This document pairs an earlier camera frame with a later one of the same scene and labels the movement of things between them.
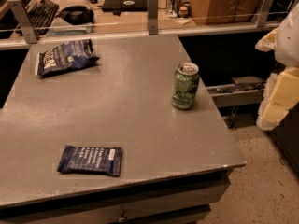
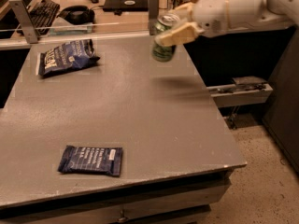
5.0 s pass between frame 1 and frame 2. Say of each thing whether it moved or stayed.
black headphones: stayed
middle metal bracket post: stayed
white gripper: moved
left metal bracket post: stayed
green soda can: moved
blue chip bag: stayed
